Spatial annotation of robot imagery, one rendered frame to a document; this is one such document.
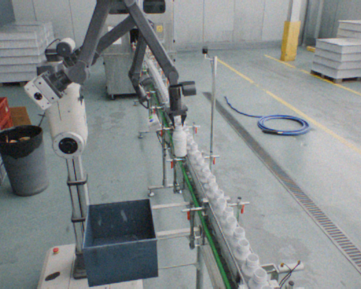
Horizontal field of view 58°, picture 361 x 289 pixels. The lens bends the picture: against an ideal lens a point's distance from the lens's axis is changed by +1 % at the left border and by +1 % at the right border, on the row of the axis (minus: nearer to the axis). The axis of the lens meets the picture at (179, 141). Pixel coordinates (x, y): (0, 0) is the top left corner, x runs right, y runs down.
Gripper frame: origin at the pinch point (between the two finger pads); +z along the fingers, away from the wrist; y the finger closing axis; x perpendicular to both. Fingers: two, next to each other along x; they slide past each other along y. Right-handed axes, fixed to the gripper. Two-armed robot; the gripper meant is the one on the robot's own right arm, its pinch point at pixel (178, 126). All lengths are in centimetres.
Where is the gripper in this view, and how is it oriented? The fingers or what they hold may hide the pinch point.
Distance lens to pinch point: 156.2
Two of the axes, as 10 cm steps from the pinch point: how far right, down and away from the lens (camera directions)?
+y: 9.7, -1.9, 1.5
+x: -2.2, -4.1, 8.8
